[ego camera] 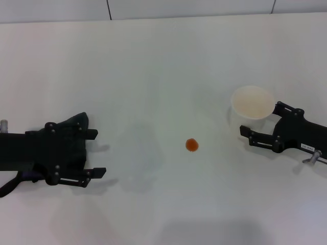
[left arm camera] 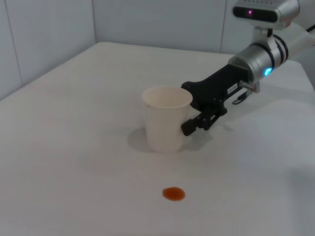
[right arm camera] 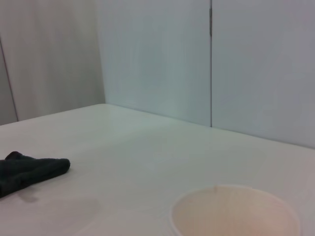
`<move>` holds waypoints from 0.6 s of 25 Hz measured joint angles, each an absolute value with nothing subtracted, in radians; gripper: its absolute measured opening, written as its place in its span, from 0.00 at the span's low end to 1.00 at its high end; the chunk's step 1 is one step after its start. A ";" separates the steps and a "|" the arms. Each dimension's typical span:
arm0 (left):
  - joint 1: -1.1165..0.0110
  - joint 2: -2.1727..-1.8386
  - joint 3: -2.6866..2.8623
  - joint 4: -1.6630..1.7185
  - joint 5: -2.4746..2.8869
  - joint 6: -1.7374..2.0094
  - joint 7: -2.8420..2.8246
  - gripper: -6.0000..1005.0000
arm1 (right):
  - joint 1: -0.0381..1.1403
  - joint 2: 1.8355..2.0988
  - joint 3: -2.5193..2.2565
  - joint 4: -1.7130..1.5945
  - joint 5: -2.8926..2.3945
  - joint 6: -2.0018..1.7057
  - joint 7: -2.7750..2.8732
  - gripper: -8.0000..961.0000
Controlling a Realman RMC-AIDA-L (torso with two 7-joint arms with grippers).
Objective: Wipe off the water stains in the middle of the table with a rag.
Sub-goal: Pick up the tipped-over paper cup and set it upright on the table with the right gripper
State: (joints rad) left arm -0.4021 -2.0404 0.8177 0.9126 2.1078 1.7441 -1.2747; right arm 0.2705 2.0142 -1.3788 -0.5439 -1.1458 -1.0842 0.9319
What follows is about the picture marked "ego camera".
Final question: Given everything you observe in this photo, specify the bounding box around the grey right gripper cable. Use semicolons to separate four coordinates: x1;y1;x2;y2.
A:
302;150;327;164

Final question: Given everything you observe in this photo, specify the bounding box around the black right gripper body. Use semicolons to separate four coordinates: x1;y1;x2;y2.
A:
272;109;327;164

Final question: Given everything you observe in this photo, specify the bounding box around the white paper cup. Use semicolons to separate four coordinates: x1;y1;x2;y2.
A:
230;85;276;140

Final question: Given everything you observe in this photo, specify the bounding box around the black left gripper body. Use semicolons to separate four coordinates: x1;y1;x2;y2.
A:
0;122;66;186

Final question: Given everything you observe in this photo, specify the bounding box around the small orange ball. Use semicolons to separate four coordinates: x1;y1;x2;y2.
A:
185;138;199;153

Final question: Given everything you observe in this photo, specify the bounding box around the dark blue rag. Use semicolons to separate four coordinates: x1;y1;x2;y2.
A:
0;111;90;199

